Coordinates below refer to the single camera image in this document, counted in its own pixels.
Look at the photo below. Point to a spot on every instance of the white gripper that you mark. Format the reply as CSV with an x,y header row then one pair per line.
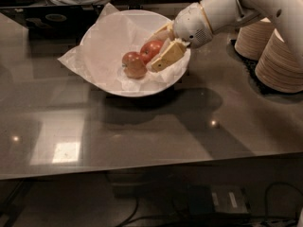
x,y
190,25

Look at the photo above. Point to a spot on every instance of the red apple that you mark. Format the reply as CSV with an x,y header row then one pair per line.
x,y
149,50

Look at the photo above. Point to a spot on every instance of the yellow-brown apple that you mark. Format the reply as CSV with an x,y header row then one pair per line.
x,y
133,66

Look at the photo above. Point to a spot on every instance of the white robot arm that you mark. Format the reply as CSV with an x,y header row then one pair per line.
x,y
285,15

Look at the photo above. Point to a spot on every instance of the white bowl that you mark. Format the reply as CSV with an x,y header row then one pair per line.
x,y
126,19

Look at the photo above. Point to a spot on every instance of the white paper liner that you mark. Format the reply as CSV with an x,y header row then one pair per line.
x,y
101,48

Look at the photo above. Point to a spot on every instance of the paper plate stack rear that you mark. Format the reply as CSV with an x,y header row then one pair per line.
x,y
252,39

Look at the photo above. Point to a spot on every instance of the paper plate stack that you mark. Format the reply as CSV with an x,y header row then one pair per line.
x,y
252,39
277,68

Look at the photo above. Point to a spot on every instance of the black tray under plates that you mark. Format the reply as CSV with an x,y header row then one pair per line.
x,y
264,89

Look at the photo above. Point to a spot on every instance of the paper plate stack front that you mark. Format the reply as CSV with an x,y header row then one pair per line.
x,y
277,68

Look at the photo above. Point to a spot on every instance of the black box under table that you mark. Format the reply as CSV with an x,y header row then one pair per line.
x,y
217,199

